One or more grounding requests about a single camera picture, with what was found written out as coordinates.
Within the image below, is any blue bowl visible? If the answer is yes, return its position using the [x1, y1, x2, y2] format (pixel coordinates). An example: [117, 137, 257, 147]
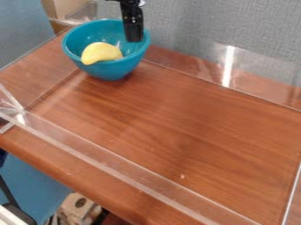
[62, 19, 152, 81]

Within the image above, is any wooden block with hole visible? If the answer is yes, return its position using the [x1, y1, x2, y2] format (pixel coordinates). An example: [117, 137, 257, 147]
[58, 192, 102, 225]

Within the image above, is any clear acrylic barrier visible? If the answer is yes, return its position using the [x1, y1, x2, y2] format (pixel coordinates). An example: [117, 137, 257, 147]
[0, 0, 301, 225]

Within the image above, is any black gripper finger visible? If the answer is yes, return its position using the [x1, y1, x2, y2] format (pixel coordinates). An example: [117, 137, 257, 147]
[121, 0, 144, 42]

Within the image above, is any yellow toy banana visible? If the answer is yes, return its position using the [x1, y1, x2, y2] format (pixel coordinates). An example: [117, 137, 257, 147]
[82, 42, 123, 65]

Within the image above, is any cardboard box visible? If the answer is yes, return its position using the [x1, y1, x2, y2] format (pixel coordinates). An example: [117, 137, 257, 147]
[42, 0, 98, 33]

